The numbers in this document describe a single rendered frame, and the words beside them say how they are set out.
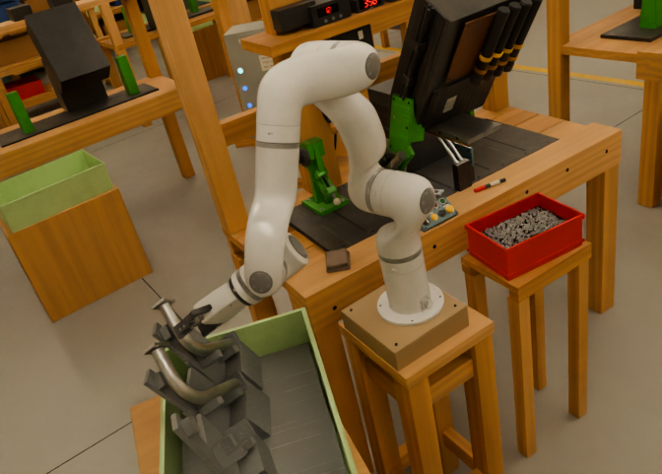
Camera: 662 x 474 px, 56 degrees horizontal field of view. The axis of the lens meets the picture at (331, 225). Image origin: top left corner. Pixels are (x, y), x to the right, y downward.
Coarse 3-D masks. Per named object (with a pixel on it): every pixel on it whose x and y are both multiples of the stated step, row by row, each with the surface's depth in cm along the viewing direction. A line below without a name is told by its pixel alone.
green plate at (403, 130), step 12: (396, 96) 225; (396, 108) 226; (408, 108) 220; (396, 120) 227; (408, 120) 222; (396, 132) 229; (408, 132) 223; (420, 132) 227; (396, 144) 230; (408, 144) 224
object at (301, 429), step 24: (264, 360) 180; (288, 360) 178; (312, 360) 176; (264, 384) 171; (288, 384) 169; (312, 384) 168; (288, 408) 162; (312, 408) 160; (288, 432) 155; (312, 432) 154; (192, 456) 154; (288, 456) 148; (312, 456) 147; (336, 456) 146
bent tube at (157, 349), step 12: (156, 348) 141; (156, 360) 141; (168, 360) 141; (168, 372) 139; (168, 384) 140; (180, 384) 139; (228, 384) 154; (180, 396) 140; (192, 396) 141; (204, 396) 143; (216, 396) 148
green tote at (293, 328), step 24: (288, 312) 178; (216, 336) 176; (240, 336) 178; (264, 336) 180; (288, 336) 181; (312, 336) 167; (168, 408) 158; (336, 408) 144; (168, 432) 152; (336, 432) 159; (168, 456) 145
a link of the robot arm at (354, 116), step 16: (304, 48) 134; (320, 48) 131; (352, 96) 141; (336, 112) 140; (352, 112) 139; (368, 112) 140; (336, 128) 144; (352, 128) 140; (368, 128) 141; (352, 144) 144; (368, 144) 143; (384, 144) 147; (352, 160) 149; (368, 160) 147; (352, 176) 154; (368, 176) 156; (352, 192) 159; (368, 192) 156; (368, 208) 159
